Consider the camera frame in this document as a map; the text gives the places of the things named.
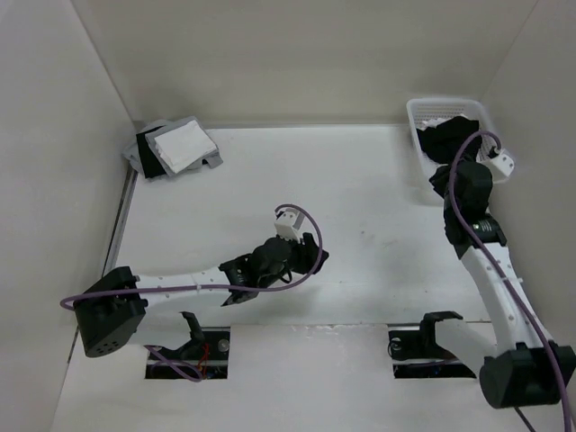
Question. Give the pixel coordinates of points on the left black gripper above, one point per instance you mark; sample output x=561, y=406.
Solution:
x=308, y=254

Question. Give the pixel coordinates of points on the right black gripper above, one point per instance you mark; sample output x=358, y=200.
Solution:
x=454, y=168

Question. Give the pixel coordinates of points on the black tank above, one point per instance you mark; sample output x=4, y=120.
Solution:
x=441, y=144
x=151, y=167

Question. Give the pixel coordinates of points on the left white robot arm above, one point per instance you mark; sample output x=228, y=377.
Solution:
x=123, y=308

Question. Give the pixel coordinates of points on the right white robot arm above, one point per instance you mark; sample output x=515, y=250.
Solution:
x=523, y=367

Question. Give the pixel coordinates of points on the white crumpled tank top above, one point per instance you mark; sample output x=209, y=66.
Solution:
x=431, y=123

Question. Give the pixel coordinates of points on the white folded tank top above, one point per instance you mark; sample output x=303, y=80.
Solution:
x=186, y=144

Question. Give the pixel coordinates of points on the black folded tank top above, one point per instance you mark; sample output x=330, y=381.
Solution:
x=151, y=167

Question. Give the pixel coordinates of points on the grey folded tank top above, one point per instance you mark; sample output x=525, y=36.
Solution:
x=131, y=151

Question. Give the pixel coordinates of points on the white plastic basket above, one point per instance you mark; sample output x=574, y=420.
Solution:
x=421, y=109

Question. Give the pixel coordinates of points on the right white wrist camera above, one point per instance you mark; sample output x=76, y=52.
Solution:
x=501, y=167

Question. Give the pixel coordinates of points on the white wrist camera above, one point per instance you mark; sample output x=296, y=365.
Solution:
x=501, y=167
x=288, y=224

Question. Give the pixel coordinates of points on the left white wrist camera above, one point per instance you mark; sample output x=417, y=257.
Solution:
x=288, y=224

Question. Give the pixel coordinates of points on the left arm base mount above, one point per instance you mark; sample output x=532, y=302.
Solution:
x=203, y=355

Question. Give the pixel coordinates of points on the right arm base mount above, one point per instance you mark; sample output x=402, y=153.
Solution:
x=415, y=347

